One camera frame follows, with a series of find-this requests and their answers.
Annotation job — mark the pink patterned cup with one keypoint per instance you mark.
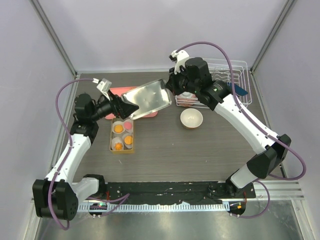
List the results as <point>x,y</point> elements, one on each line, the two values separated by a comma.
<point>186,99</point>

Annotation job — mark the white ceramic bowl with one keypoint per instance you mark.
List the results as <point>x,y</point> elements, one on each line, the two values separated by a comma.
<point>191,118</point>

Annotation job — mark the dark blue dish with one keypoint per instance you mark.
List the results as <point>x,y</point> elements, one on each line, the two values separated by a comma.
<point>240,91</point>

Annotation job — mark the silver tin lid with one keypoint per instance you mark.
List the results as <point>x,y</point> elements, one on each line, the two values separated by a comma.
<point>150,98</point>

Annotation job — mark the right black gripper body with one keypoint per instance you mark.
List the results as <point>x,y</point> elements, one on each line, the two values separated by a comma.
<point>180,82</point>

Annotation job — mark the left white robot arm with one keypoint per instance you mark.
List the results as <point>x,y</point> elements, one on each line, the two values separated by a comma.
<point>55,196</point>

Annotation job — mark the white slotted cable duct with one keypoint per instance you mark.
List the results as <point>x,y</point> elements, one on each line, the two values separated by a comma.
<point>93,207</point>

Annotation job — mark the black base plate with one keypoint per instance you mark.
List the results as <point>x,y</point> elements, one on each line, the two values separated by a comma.
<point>177,192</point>

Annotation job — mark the pink round cookie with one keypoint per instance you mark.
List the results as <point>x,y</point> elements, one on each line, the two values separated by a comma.
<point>128,124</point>

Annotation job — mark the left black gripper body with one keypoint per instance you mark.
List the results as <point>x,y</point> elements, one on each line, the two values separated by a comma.
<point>108,107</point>

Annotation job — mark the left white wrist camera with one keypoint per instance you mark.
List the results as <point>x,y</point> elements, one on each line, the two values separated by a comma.
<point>103,85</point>

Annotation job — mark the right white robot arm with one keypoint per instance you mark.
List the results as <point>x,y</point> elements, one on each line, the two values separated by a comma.
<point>192,75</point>

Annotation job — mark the orange flower cookie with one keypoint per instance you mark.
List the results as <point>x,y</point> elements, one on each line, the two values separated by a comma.
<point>118,146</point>

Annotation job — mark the orange ridged round cookie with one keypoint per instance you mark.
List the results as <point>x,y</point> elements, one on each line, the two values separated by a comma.
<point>128,140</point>

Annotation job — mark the aluminium frame rail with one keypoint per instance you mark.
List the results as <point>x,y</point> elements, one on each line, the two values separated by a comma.
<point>277,190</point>

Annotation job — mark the gold cookie tin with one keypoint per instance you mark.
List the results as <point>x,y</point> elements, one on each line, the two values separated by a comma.
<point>112,135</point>

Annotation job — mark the white wire dish rack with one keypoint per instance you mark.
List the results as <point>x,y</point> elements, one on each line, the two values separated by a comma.
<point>219,70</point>

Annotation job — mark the pink plastic tray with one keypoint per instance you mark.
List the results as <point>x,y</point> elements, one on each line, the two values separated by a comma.
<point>121,90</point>

